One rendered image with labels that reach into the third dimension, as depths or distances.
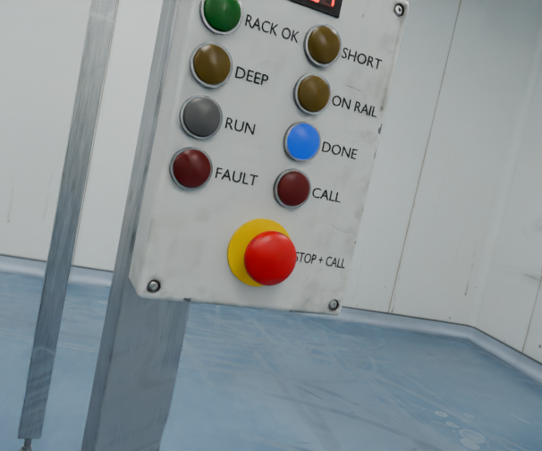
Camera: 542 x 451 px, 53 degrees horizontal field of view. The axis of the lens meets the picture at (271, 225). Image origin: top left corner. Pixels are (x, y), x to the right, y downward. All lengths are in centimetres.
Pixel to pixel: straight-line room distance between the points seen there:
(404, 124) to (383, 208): 64
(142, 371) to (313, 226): 19
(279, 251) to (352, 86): 14
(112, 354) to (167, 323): 5
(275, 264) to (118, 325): 15
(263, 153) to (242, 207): 4
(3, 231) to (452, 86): 333
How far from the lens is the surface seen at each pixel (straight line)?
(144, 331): 47
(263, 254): 38
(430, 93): 432
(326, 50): 42
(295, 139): 40
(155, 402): 50
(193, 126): 38
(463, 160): 445
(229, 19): 39
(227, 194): 39
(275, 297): 43
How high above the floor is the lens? 96
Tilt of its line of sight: 5 degrees down
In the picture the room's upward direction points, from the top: 12 degrees clockwise
